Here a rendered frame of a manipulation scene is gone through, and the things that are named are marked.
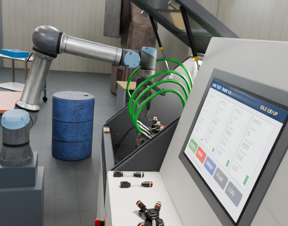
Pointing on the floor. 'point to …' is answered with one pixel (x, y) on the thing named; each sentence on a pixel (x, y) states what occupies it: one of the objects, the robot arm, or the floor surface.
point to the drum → (72, 125)
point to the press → (127, 34)
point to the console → (242, 54)
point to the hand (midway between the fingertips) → (146, 115)
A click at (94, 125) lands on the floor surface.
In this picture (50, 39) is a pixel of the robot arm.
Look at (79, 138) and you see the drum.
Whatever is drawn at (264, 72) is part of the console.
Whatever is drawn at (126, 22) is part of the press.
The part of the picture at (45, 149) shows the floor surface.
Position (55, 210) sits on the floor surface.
